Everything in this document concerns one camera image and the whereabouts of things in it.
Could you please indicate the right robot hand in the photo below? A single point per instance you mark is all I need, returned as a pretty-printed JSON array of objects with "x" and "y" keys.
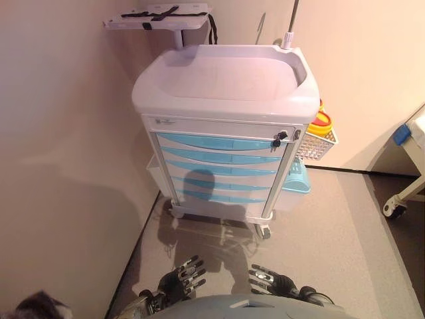
[{"x": 270, "y": 280}]

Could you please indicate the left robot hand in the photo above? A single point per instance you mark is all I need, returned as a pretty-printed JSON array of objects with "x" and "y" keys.
[{"x": 181, "y": 282}]

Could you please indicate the grey robot torso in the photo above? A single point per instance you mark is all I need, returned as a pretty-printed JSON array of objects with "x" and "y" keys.
[{"x": 249, "y": 307}]

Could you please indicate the cart caster wheel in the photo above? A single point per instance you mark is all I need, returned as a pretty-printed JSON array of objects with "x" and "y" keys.
[
  {"x": 177, "y": 213},
  {"x": 262, "y": 231}
]

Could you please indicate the blue slatted bin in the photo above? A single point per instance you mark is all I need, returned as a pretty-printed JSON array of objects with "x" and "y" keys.
[{"x": 297, "y": 182}]

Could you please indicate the white translucent side bin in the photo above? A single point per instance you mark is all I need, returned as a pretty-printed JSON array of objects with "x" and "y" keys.
[{"x": 156, "y": 172}]

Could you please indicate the yellow sharps container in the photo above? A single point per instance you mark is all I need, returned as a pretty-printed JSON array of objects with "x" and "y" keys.
[{"x": 320, "y": 124}]

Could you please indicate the white hospital bed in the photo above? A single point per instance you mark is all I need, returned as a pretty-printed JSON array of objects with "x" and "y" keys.
[{"x": 382, "y": 156}]

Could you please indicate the blue bed clip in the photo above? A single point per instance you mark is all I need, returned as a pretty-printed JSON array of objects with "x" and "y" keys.
[{"x": 402, "y": 133}]

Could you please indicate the white medical cart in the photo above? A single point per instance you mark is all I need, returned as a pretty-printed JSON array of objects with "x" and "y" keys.
[{"x": 225, "y": 76}]

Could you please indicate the metal infusion pole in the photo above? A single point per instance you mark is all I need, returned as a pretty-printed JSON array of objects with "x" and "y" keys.
[{"x": 288, "y": 40}]

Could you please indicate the white side shelf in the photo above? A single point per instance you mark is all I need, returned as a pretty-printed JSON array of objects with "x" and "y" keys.
[{"x": 166, "y": 23}]

